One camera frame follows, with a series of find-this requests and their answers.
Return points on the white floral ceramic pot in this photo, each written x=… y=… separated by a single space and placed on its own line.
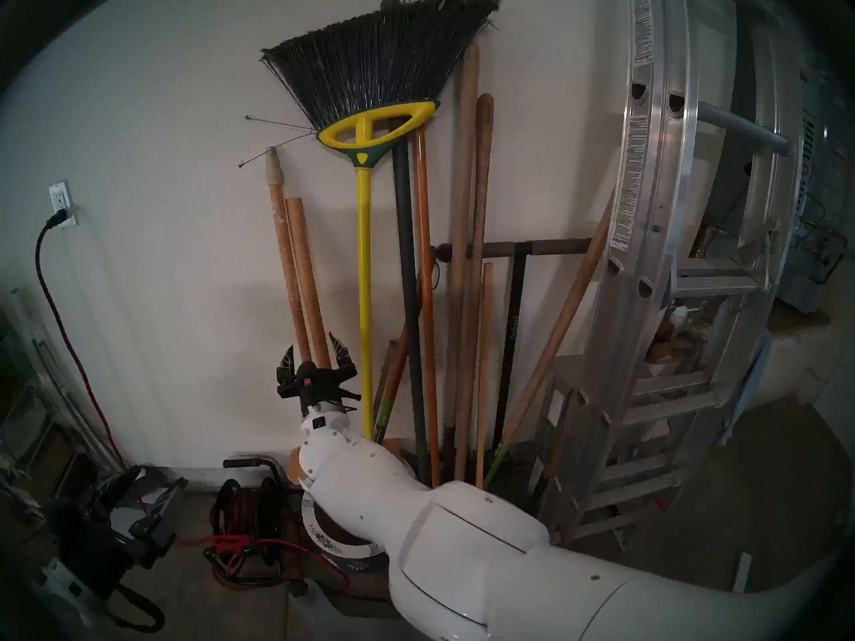
x=320 y=539

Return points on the light smooth wooden dowel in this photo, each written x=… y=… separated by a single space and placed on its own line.
x=306 y=266

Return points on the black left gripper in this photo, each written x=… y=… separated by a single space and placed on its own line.
x=100 y=546

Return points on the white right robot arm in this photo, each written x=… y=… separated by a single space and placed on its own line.
x=467 y=566

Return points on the wooden pole with threaded tip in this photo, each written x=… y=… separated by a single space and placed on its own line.
x=285 y=246

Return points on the weathered grey wooden pole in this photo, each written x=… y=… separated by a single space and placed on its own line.
x=461 y=179

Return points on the long dark grey pole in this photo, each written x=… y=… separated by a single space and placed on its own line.
x=404 y=246

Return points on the grey metal appliance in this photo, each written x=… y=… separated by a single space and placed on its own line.
x=815 y=266

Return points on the aluminium extension ladder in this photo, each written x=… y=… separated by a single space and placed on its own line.
x=641 y=179

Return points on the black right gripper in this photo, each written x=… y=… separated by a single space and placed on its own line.
x=320 y=386

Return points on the white wall outlet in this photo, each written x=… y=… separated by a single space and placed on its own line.
x=59 y=195

